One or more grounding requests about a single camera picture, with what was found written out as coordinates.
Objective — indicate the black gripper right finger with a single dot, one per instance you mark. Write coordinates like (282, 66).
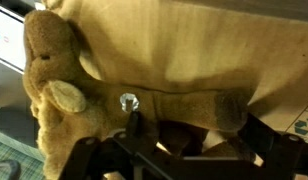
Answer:
(257, 133)

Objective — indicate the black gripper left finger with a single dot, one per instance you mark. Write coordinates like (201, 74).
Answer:
(134, 123)

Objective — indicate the brown plush moose toy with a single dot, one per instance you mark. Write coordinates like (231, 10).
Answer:
(94, 110)

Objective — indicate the white tablet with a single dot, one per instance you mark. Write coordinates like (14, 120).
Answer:
(9, 43)

